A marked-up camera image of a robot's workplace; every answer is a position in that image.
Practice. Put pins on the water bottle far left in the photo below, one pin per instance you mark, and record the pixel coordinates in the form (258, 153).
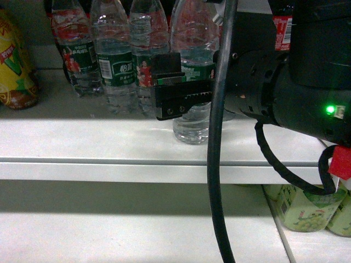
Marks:
(72, 30)

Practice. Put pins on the clear water bottle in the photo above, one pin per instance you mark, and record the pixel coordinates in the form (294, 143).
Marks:
(195, 37)

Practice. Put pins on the green grape drink bottle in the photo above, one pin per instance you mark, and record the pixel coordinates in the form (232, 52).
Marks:
(302, 211)

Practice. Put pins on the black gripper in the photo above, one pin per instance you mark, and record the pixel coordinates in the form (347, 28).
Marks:
(253, 84)

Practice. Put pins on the white lower shelf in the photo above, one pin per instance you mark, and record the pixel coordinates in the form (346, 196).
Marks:
(65, 221)

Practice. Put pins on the red plastic mount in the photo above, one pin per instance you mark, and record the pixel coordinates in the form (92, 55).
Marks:
(340, 163)

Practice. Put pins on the water bottle athletes label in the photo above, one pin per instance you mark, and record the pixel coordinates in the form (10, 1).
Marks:
(148, 36)

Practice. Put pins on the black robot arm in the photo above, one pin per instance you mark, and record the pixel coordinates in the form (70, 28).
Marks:
(307, 89)

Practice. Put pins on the water bottle barcode label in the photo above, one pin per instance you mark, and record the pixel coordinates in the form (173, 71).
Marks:
(110, 32)

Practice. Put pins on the yellow lemon tea bottle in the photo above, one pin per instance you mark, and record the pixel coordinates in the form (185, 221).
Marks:
(19, 86)

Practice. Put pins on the cola bottle barcode side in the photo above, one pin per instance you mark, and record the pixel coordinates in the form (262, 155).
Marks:
(282, 18)

